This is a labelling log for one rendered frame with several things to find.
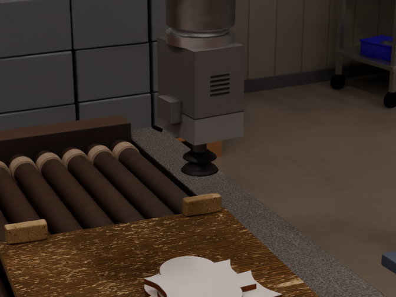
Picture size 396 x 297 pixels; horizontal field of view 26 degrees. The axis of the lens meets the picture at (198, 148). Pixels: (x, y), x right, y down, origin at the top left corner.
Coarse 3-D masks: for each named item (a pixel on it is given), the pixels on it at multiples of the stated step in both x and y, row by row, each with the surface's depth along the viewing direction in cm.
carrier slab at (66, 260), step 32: (128, 224) 127; (160, 224) 127; (192, 224) 127; (224, 224) 127; (0, 256) 119; (32, 256) 117; (64, 256) 117; (96, 256) 117; (128, 256) 117; (160, 256) 117; (224, 256) 117; (256, 256) 117; (32, 288) 109; (64, 288) 109; (96, 288) 109; (128, 288) 109; (288, 288) 109
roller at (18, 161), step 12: (12, 156) 160; (24, 156) 160; (12, 168) 156; (24, 168) 154; (36, 168) 157; (24, 180) 150; (36, 180) 148; (24, 192) 150; (36, 192) 144; (48, 192) 143; (36, 204) 142; (48, 204) 139; (60, 204) 138; (48, 216) 136; (60, 216) 134; (72, 216) 135; (60, 228) 131; (72, 228) 130
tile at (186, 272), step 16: (192, 256) 110; (160, 272) 106; (176, 272) 106; (192, 272) 106; (208, 272) 106; (224, 272) 106; (160, 288) 102; (176, 288) 102; (192, 288) 102; (208, 288) 102; (224, 288) 102; (240, 288) 102
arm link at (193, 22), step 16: (176, 0) 89; (192, 0) 88; (208, 0) 88; (224, 0) 89; (176, 16) 90; (192, 16) 89; (208, 16) 89; (224, 16) 90; (176, 32) 91; (192, 32) 90; (208, 32) 90; (224, 32) 91
